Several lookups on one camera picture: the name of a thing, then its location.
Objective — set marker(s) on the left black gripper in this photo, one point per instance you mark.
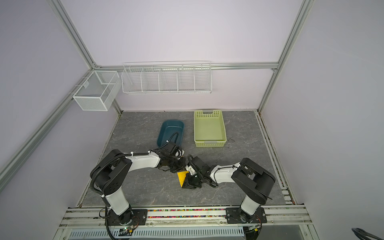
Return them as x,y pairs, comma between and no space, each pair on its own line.
182,165

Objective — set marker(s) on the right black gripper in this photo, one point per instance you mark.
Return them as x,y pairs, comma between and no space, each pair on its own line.
188,182

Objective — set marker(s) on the yellow paper napkin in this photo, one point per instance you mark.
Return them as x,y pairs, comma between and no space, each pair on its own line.
183,178

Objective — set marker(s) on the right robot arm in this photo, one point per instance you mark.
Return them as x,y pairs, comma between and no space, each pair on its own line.
255,181

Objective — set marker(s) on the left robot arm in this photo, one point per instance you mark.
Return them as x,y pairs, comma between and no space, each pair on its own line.
109,174

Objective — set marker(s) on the dark teal plastic tray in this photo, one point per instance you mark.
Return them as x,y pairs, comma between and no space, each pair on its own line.
171,130

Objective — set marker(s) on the light green plastic basket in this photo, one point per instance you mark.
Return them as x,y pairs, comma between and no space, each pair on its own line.
209,129

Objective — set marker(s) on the small white mesh basket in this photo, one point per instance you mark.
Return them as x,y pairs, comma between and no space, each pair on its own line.
98,91

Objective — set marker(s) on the long white wire rack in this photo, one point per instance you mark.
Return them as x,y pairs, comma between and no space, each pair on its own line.
167,77

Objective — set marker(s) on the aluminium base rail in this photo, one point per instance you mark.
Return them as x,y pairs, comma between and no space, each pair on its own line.
181,223

